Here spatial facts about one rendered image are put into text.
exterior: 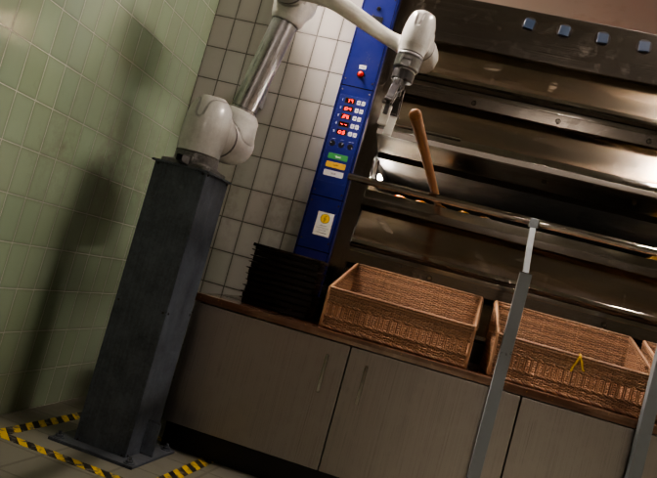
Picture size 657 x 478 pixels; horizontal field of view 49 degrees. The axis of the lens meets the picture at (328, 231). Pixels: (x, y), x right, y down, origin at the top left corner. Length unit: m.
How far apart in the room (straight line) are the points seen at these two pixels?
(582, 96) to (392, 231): 0.98
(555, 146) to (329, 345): 1.31
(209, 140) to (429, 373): 1.11
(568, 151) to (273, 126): 1.28
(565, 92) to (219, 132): 1.50
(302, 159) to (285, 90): 0.33
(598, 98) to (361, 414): 1.65
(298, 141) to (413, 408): 1.33
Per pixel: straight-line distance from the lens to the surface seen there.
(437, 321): 2.62
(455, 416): 2.60
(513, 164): 3.04
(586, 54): 3.35
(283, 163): 3.27
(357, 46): 3.33
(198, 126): 2.57
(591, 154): 3.24
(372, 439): 2.63
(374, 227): 3.16
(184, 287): 2.56
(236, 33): 3.51
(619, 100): 3.31
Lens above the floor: 0.76
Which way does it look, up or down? 3 degrees up
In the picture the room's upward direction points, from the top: 15 degrees clockwise
